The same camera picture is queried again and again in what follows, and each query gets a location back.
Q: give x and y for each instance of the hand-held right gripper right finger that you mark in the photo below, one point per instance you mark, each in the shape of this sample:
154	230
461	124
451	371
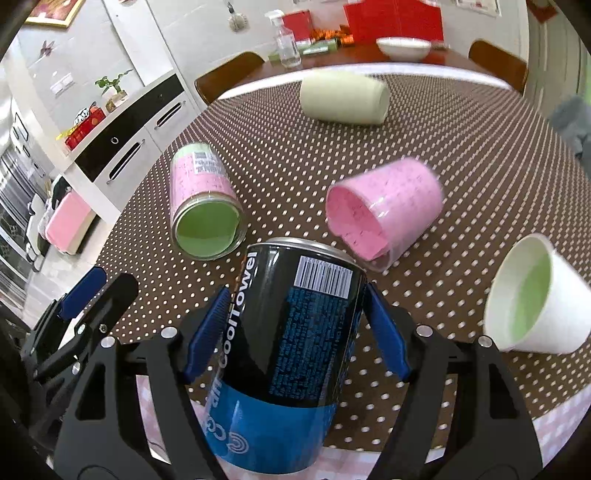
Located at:
388	337

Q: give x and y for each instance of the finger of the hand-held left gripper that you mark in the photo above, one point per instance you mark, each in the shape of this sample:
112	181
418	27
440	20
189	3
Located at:
82	295
115	300

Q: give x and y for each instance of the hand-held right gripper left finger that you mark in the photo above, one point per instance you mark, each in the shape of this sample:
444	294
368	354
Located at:
208	336

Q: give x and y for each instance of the black and blue can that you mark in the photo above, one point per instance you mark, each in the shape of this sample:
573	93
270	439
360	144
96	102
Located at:
286	346

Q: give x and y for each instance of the green cup with pink label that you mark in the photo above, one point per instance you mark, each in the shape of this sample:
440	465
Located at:
205	221

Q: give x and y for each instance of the white cup with green inside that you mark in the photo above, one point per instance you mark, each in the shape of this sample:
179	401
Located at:
549	295

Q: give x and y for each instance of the cream cup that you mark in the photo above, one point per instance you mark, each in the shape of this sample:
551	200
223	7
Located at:
344	97

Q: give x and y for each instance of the red basket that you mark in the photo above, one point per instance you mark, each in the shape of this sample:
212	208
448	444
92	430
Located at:
83	129

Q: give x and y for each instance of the white and black cabinet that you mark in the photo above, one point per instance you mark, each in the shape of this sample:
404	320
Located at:
138	124

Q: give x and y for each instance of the pink checked tablecloth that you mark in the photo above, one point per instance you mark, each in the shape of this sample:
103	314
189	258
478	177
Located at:
554	443

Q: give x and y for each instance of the brown polka dot tablecloth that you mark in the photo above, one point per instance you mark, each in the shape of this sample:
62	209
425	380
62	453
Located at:
286	152

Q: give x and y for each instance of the potted green plant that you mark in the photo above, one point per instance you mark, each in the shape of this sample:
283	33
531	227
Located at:
113	90

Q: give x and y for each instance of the brown wooden chair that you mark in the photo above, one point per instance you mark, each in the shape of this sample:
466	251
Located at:
226	74
501	62

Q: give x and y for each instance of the grey cloth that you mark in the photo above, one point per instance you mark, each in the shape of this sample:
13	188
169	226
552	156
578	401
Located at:
572	124

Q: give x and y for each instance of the gold framed picture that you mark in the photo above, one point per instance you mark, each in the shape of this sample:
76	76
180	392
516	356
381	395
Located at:
51	11

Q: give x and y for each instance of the white bowl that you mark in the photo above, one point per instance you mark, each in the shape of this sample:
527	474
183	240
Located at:
404	48

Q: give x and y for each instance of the clear spray bottle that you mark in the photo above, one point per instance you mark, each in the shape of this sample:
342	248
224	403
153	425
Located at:
286	48

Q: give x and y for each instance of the green tube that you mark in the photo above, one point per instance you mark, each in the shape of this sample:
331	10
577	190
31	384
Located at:
319	47

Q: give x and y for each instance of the white hanging ornament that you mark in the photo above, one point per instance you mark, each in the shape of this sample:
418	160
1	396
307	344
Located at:
238	21

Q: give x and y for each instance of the orange snack packets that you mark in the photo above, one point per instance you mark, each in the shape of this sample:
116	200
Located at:
332	36

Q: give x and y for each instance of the large red box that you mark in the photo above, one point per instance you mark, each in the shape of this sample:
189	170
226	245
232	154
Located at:
392	21

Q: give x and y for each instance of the small red box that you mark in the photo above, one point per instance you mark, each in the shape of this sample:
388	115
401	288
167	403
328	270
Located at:
298	25

